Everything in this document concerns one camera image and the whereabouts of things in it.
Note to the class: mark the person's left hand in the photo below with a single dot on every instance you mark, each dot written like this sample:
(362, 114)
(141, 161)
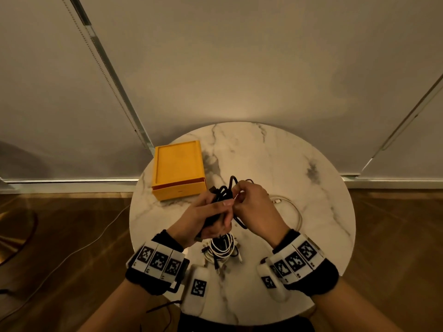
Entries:
(197, 221)

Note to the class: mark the person's right hand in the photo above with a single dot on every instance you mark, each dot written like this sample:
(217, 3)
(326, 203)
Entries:
(259, 210)

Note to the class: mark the yellow box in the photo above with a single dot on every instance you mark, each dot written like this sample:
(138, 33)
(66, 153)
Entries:
(178, 162)

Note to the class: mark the person's left forearm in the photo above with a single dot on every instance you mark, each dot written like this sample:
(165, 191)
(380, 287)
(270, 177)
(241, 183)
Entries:
(117, 307)

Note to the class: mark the person's right forearm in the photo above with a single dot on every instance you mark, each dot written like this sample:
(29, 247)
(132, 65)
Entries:
(353, 307)

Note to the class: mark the white marble table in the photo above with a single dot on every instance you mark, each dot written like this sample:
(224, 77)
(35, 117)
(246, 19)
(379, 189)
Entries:
(277, 152)

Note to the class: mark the black left wristband with markers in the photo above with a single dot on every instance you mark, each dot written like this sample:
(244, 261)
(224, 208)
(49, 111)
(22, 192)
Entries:
(145, 283)

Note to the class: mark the black wristband with markers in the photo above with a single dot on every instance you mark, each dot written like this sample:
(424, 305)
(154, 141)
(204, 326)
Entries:
(322, 280)
(145, 283)

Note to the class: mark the black right wristband with markers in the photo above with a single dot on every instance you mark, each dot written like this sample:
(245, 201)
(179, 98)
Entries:
(322, 280)

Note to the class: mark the metal blind track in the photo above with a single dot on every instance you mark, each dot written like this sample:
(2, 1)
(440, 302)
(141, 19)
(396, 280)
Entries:
(401, 131)
(110, 76)

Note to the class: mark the gold lamp base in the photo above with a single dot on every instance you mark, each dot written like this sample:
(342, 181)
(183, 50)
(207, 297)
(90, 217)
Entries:
(14, 238)

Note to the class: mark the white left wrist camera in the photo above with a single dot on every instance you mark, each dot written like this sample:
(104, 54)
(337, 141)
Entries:
(198, 287)

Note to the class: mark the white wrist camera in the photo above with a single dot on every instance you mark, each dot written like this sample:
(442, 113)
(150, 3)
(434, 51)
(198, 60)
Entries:
(268, 281)
(198, 287)

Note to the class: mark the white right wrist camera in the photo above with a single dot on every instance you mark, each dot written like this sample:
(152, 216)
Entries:
(268, 281)

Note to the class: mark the metal bottom rail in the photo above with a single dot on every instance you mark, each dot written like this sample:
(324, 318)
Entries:
(398, 183)
(69, 184)

